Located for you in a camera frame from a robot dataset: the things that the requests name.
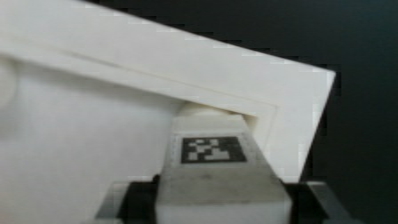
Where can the white square table top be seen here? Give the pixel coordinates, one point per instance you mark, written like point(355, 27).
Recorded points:
point(84, 135)

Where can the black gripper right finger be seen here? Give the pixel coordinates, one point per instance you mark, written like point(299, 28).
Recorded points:
point(316, 205)

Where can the white fence wall rail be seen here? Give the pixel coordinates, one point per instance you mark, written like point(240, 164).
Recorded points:
point(82, 38)

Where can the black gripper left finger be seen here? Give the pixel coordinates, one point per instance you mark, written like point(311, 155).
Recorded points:
point(128, 203)

